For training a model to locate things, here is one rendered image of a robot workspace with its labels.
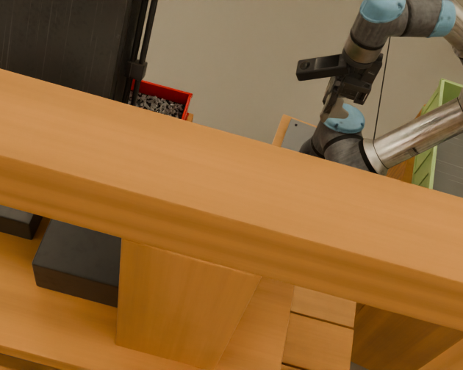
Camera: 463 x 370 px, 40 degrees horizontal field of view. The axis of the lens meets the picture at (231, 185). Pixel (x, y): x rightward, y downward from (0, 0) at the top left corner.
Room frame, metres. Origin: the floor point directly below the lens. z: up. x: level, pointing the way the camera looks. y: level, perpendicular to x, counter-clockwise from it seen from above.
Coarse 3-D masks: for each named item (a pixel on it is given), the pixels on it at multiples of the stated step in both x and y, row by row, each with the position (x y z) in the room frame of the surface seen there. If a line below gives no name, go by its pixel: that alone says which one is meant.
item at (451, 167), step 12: (444, 144) 1.46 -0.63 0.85; (456, 144) 1.48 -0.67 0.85; (444, 156) 1.41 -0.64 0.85; (456, 156) 1.42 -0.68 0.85; (444, 168) 1.36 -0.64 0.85; (456, 168) 1.37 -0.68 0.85; (444, 180) 1.31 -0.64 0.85; (456, 180) 1.33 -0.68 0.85; (444, 192) 1.26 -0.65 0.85; (456, 192) 1.28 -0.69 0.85
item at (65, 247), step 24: (48, 240) 0.35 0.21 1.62; (72, 240) 0.36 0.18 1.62; (96, 240) 0.37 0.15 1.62; (120, 240) 0.38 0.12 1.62; (48, 264) 0.32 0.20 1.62; (72, 264) 0.33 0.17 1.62; (96, 264) 0.34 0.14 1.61; (48, 288) 0.31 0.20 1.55; (72, 288) 0.31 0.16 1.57; (96, 288) 0.31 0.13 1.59
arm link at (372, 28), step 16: (368, 0) 1.01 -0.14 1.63; (384, 0) 1.01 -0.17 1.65; (400, 0) 1.02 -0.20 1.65; (368, 16) 0.99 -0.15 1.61; (384, 16) 0.99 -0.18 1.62; (400, 16) 1.01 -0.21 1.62; (352, 32) 1.01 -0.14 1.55; (368, 32) 0.99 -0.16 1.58; (384, 32) 0.99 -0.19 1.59; (400, 32) 1.01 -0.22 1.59; (368, 48) 0.99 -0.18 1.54
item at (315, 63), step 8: (328, 56) 1.04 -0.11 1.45; (336, 56) 1.03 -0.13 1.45; (304, 64) 1.01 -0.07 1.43; (312, 64) 1.02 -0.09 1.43; (320, 64) 1.01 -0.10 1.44; (328, 64) 1.01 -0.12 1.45; (336, 64) 1.01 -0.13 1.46; (344, 64) 1.01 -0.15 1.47; (296, 72) 0.99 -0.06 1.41; (304, 72) 0.99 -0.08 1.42; (312, 72) 0.99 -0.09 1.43; (320, 72) 0.99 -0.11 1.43; (328, 72) 0.99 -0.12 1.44; (336, 72) 1.00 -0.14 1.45; (344, 72) 1.00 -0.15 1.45; (304, 80) 0.99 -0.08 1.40
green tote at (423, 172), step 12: (444, 84) 1.62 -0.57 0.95; (456, 84) 1.63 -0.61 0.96; (432, 96) 1.62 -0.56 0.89; (444, 96) 1.62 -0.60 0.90; (456, 96) 1.62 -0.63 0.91; (432, 108) 1.55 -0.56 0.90; (420, 156) 1.38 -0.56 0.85; (432, 156) 1.29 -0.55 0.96; (420, 168) 1.32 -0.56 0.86; (432, 168) 1.25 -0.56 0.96; (420, 180) 1.26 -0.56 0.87; (432, 180) 1.20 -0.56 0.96
